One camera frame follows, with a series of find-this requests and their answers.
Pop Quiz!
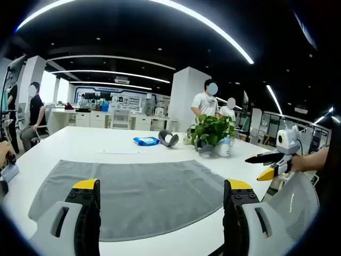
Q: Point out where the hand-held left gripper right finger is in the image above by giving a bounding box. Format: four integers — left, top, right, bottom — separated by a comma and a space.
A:
223, 179, 296, 256

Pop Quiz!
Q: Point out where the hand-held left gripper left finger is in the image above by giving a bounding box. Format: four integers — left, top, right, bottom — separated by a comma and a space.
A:
28, 179, 101, 256

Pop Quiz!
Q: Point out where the grey towel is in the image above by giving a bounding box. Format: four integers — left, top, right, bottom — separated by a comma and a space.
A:
28, 159, 226, 242

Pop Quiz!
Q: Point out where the person's right hand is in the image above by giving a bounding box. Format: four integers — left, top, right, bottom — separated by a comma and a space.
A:
289, 155, 305, 172

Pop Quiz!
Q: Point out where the white mesh office chair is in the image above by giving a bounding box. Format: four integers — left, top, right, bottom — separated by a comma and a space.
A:
262, 170, 321, 242

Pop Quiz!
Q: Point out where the short ceiling light strip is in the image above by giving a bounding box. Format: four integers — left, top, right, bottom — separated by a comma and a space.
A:
265, 84, 283, 116

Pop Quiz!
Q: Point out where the grey curved band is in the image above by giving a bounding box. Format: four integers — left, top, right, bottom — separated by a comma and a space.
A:
158, 129, 180, 148
194, 138, 215, 158

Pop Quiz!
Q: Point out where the green potted plant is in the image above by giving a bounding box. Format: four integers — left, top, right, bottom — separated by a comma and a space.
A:
186, 114, 237, 150

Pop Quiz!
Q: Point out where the light grey box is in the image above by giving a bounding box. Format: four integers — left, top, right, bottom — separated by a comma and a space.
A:
0, 163, 20, 184

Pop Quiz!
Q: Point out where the grey office chair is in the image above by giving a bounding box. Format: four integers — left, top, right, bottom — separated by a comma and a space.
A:
34, 105, 55, 142

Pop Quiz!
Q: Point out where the white cabinet row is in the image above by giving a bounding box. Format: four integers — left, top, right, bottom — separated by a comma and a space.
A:
50, 108, 171, 131

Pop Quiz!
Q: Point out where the blue wipes packet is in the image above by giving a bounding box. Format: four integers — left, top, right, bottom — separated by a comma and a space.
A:
133, 136, 160, 147

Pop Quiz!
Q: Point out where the long ceiling light strip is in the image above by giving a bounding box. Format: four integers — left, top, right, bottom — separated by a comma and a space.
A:
15, 0, 255, 65

